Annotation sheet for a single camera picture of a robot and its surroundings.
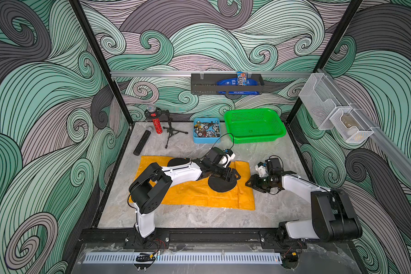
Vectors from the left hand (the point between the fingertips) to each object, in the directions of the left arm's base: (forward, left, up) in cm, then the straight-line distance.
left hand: (236, 173), depth 83 cm
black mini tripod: (+32, +37, -4) cm, 49 cm away
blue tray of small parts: (+37, +14, -10) cm, 41 cm away
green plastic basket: (+42, -22, -9) cm, 48 cm away
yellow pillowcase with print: (-5, +14, -10) cm, 18 cm away
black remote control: (+25, +56, -8) cm, 62 cm away
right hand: (-2, -9, -10) cm, 14 cm away
